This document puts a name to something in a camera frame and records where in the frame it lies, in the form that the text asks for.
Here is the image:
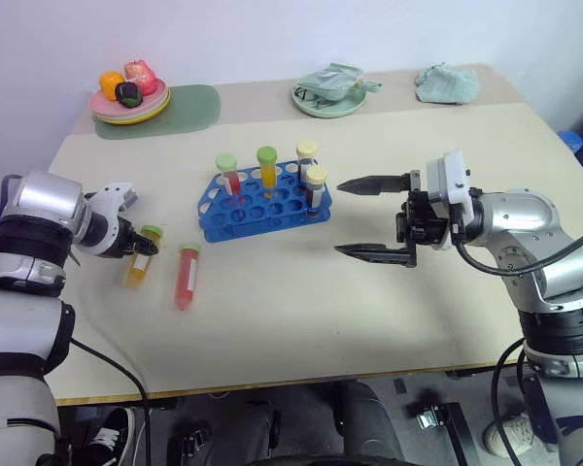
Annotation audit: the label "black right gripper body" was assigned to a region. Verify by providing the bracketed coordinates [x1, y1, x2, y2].
[394, 169, 451, 250]

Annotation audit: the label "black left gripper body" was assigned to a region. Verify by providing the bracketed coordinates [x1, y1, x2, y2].
[117, 217, 143, 256]

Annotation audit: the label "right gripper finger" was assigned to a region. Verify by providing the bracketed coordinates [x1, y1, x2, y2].
[335, 174, 404, 197]
[333, 241, 418, 270]

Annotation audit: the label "yellow tube green cap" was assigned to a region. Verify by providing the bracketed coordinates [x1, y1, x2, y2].
[120, 223, 164, 289]
[256, 146, 280, 201]

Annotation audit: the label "blue test tube rack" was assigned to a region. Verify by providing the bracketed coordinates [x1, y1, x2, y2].
[196, 159, 333, 245]

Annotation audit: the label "red tube green cap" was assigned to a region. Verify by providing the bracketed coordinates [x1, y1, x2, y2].
[172, 242, 203, 313]
[215, 151, 247, 206]

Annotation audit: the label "dark tube cream cap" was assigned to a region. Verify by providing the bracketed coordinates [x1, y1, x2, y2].
[304, 165, 328, 216]
[295, 140, 319, 184]

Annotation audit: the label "light green plate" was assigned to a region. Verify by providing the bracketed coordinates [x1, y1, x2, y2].
[291, 77, 369, 119]

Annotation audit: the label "black eyeglasses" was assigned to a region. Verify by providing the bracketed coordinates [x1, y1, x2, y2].
[293, 84, 332, 110]

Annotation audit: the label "teal fabric pouch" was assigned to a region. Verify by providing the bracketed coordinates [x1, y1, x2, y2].
[295, 61, 366, 104]

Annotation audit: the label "yellow plate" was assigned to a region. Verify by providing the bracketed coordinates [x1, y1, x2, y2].
[91, 94, 173, 127]

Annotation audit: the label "crumpled teal cloth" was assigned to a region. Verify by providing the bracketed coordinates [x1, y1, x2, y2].
[413, 61, 482, 106]

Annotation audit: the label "pink plate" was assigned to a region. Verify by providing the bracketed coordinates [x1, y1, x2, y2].
[87, 77, 170, 119]

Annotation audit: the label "green placemat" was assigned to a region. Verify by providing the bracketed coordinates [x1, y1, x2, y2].
[93, 83, 223, 143]

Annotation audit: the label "dark toy fruit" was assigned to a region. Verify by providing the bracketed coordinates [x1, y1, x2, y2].
[114, 81, 144, 108]

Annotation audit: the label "orange toy pepper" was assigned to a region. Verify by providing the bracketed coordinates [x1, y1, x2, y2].
[98, 71, 126, 102]

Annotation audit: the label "pink toy fruit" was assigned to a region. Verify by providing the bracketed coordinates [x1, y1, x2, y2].
[122, 58, 158, 97]

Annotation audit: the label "blue round stool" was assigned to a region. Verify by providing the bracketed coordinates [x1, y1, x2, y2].
[557, 129, 583, 156]

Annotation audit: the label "dark rounded shape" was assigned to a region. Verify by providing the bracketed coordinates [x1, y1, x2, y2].
[342, 381, 405, 466]

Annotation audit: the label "black sneaker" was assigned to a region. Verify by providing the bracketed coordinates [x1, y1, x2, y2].
[83, 406, 138, 466]

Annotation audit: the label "white sneaker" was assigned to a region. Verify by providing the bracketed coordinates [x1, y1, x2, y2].
[482, 411, 536, 459]

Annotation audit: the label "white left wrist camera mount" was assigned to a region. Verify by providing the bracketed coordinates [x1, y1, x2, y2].
[84, 181, 140, 258]

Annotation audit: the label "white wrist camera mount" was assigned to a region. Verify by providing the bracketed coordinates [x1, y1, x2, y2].
[426, 150, 483, 251]
[84, 181, 140, 258]

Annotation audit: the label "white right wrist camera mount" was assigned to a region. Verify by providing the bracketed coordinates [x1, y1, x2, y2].
[426, 150, 483, 251]

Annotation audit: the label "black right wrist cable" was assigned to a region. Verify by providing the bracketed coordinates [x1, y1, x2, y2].
[450, 213, 583, 280]

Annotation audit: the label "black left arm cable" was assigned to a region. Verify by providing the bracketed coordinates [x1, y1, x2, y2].
[69, 336, 151, 466]

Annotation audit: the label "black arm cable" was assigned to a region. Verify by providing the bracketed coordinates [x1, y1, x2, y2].
[69, 336, 151, 466]
[490, 336, 533, 466]

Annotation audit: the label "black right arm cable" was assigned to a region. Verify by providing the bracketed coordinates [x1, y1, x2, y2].
[490, 336, 533, 466]

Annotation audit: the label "black metal frame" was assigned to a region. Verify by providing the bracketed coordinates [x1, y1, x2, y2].
[405, 387, 473, 466]

